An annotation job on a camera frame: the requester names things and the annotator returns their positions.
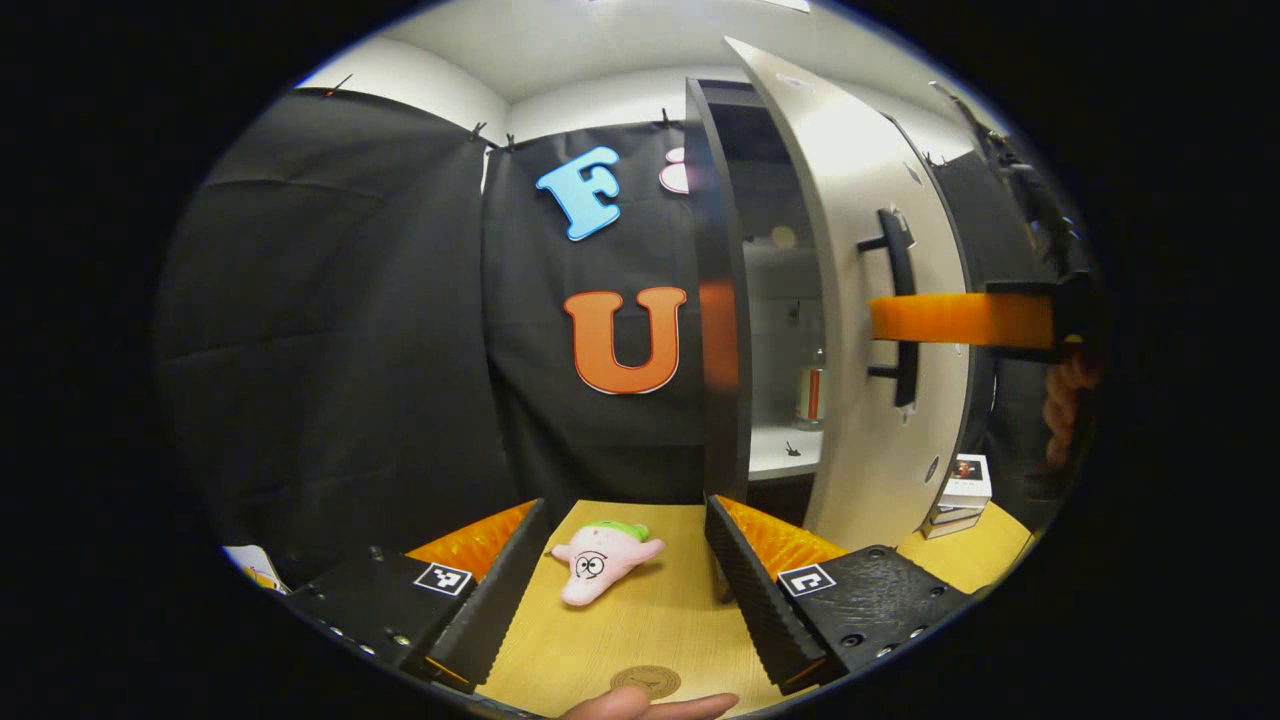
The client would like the pink plush toy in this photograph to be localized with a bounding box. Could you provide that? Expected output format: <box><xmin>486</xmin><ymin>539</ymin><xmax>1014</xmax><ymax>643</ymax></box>
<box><xmin>548</xmin><ymin>520</ymin><xmax>667</xmax><ymax>608</ymax></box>

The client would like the beige cabinet door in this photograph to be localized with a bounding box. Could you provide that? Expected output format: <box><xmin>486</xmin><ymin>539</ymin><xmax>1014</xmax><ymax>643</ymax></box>
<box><xmin>725</xmin><ymin>37</ymin><xmax>973</xmax><ymax>551</ymax></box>

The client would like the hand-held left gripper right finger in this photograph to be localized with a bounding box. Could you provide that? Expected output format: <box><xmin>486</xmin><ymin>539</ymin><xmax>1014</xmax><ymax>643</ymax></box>
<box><xmin>704</xmin><ymin>493</ymin><xmax>973</xmax><ymax>696</ymax></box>

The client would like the dark book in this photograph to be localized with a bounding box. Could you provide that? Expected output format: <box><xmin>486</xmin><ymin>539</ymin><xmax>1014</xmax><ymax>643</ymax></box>
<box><xmin>920</xmin><ymin>503</ymin><xmax>986</xmax><ymax>541</ymax></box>

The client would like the white photo cover book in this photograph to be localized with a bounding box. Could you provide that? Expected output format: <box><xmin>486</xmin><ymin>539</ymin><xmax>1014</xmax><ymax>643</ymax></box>
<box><xmin>940</xmin><ymin>453</ymin><xmax>994</xmax><ymax>509</ymax></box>

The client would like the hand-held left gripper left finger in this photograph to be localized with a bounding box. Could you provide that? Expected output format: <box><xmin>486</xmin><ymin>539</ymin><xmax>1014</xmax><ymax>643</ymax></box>
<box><xmin>285</xmin><ymin>498</ymin><xmax>553</xmax><ymax>693</ymax></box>

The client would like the clear glass bottle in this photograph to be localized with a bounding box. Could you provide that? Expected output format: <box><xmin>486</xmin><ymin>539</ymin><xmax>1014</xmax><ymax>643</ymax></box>
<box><xmin>795</xmin><ymin>348</ymin><xmax>828</xmax><ymax>431</ymax></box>

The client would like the black door handle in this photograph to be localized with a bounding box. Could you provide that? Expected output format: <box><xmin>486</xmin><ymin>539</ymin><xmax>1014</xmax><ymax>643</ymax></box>
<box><xmin>857</xmin><ymin>208</ymin><xmax>919</xmax><ymax>409</ymax></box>

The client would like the black backdrop cloth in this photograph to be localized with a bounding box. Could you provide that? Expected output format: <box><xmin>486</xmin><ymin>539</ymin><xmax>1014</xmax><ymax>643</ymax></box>
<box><xmin>155</xmin><ymin>85</ymin><xmax>1096</xmax><ymax>591</ymax></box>

